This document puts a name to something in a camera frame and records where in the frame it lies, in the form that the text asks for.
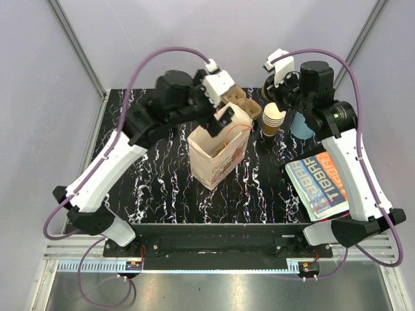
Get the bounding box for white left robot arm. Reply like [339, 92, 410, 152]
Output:
[53, 69, 235, 257]

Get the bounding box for aluminium frame post right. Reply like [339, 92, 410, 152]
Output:
[327, 0, 390, 98]

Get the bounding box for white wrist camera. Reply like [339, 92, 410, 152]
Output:
[202, 58, 236, 108]
[263, 49, 294, 86]

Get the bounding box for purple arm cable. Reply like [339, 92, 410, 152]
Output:
[270, 48, 405, 281]
[43, 47, 211, 307]

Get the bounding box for paper bag orange handles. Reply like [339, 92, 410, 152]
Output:
[187, 102, 253, 190]

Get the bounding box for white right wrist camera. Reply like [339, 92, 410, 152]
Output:
[263, 49, 294, 86]

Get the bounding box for aluminium frame post left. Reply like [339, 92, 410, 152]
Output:
[46, 0, 106, 98]

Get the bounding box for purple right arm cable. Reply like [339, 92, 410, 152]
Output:
[270, 48, 405, 281]

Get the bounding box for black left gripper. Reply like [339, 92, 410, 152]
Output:
[169, 70, 234, 136]

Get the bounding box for pulp cup carrier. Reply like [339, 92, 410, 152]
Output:
[222, 85, 262, 120]

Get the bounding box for stack of paper cups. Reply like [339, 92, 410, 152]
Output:
[262, 102, 286, 137]

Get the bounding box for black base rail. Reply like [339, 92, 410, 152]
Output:
[102, 224, 333, 270]

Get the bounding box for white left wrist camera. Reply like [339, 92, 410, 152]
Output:
[202, 58, 236, 108]

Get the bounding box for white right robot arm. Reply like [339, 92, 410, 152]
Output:
[263, 56, 407, 257]

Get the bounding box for aluminium frame post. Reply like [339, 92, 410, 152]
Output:
[46, 0, 106, 98]
[327, 0, 390, 98]

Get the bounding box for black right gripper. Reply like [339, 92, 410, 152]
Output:
[267, 68, 312, 115]

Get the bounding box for single brown paper cup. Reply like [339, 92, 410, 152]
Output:
[261, 86, 272, 101]

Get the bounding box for blue cup holder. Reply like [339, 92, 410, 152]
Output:
[290, 112, 314, 140]

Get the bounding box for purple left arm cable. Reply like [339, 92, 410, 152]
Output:
[43, 47, 211, 307]

